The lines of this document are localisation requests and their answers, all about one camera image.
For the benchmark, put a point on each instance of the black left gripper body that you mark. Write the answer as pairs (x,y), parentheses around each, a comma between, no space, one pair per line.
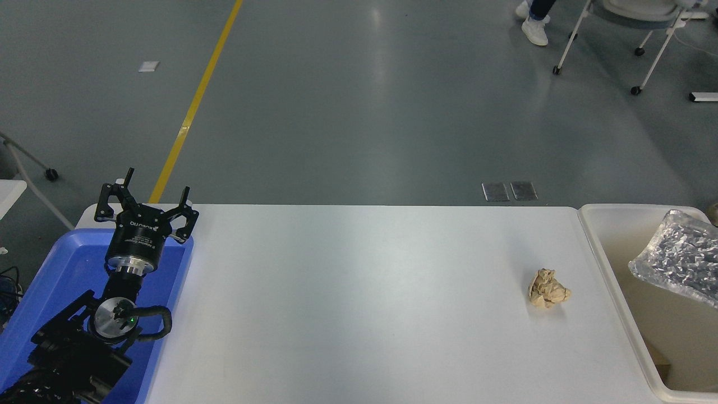
(137,241)

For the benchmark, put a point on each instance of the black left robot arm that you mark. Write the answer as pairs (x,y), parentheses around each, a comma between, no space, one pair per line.
(67,359)

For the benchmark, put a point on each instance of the grey metal floor plate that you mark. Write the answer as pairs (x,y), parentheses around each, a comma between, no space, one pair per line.
(496,192)
(524,191)

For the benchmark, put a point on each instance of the grey wheeled stand legs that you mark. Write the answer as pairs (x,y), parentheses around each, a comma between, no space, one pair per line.
(51,174)

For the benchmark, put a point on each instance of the blue plastic tray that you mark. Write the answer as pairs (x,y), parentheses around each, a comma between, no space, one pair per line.
(50,280)

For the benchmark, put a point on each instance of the small white side table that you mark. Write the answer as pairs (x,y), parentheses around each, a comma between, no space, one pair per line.
(10,193)

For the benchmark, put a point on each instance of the crumpled tan paper ball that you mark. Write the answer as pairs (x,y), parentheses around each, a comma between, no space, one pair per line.
(548,289)

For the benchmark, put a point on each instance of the person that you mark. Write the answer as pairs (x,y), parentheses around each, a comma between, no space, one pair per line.
(534,31)

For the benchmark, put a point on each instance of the large pale plastic bin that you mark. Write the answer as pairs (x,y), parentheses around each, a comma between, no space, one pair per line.
(622,314)

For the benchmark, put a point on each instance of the white wheeled chair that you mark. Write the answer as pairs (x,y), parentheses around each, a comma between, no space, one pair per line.
(639,11)

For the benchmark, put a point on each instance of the white flat bar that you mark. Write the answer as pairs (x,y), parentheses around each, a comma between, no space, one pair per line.
(704,97)

